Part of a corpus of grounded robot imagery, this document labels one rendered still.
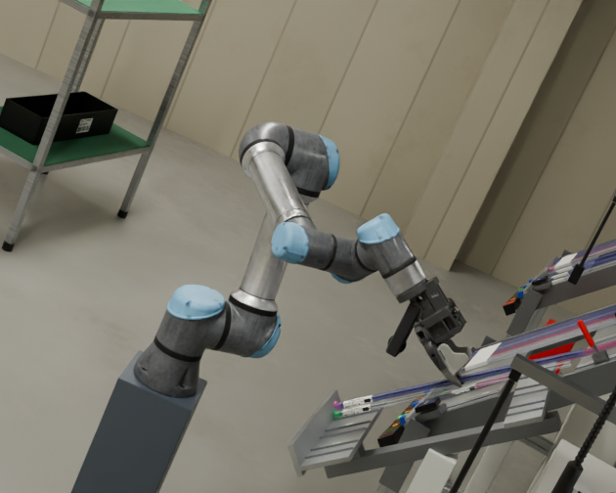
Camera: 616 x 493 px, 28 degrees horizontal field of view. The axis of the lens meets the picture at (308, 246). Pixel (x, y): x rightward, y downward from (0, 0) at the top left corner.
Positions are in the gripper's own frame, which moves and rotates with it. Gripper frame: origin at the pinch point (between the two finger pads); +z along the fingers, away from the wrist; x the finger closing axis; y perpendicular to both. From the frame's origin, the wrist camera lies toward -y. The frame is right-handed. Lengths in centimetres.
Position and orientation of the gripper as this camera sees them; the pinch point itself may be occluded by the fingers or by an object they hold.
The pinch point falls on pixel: (455, 380)
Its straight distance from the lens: 242.4
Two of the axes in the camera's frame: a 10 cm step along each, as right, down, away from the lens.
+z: 5.1, 8.6, 0.2
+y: 8.1, -4.8, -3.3
